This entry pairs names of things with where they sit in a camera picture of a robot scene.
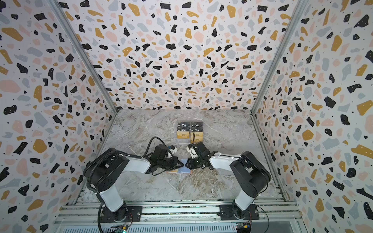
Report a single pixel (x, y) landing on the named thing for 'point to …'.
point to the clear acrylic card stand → (187, 141)
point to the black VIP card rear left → (183, 124)
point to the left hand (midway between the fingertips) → (187, 165)
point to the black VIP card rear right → (196, 124)
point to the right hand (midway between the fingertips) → (189, 164)
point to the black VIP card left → (183, 128)
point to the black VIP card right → (196, 129)
